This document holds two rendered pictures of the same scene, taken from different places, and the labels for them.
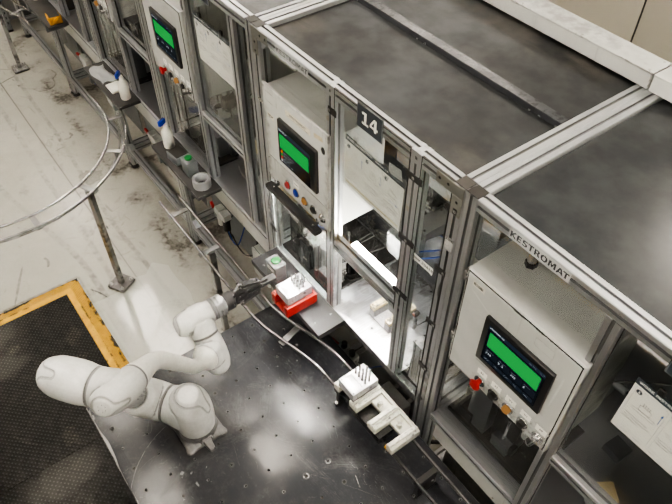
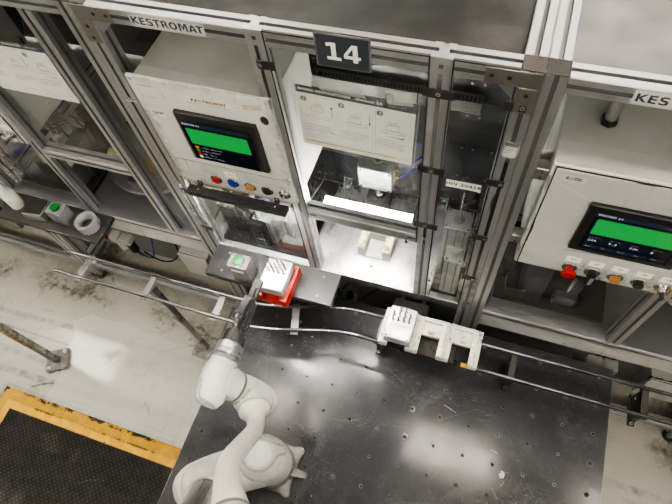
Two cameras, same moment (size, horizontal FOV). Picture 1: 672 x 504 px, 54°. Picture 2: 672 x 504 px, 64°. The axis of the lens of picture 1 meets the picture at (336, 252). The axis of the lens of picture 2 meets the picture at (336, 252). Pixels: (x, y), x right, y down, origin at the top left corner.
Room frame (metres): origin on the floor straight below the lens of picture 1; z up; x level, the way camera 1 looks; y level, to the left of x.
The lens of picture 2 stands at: (0.85, 0.37, 2.78)
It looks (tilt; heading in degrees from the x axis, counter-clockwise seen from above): 60 degrees down; 335
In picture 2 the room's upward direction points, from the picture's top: 11 degrees counter-clockwise
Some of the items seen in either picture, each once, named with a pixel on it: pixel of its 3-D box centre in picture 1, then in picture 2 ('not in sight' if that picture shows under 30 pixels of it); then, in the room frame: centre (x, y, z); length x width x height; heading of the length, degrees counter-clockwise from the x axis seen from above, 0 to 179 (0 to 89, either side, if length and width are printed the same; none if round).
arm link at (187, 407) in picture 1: (189, 407); (262, 459); (1.33, 0.58, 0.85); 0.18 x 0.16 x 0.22; 74
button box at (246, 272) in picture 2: (278, 268); (242, 266); (1.95, 0.26, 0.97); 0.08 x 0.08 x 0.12; 37
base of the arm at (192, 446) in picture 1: (199, 428); (278, 466); (1.31, 0.55, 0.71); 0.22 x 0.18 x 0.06; 37
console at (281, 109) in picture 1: (320, 146); (234, 116); (2.03, 0.06, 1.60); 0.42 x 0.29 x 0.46; 37
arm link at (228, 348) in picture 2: (217, 306); (228, 350); (1.61, 0.46, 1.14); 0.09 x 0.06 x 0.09; 37
